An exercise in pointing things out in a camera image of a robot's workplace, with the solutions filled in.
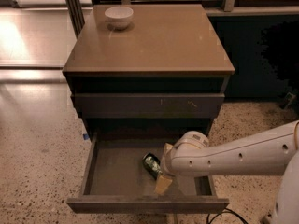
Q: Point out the metal window frame post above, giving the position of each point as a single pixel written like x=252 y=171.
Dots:
x=76 y=15

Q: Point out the brown drawer cabinet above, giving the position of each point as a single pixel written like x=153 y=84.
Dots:
x=165 y=49

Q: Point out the blue tape piece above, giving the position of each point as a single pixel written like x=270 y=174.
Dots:
x=86 y=136

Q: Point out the white ceramic bowl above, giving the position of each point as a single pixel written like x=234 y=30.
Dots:
x=119 y=17

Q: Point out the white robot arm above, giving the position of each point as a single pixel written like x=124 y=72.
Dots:
x=273 y=152

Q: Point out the green soda can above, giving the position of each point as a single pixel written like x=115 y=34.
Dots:
x=152 y=165

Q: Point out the dark low wall cabinet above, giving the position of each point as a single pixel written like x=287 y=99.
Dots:
x=264 y=51

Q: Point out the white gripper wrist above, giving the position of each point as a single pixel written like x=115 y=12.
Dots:
x=170 y=162

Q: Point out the open middle drawer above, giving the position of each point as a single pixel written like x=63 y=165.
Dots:
x=115 y=181

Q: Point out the closed top drawer front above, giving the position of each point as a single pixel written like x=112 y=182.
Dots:
x=148 y=105

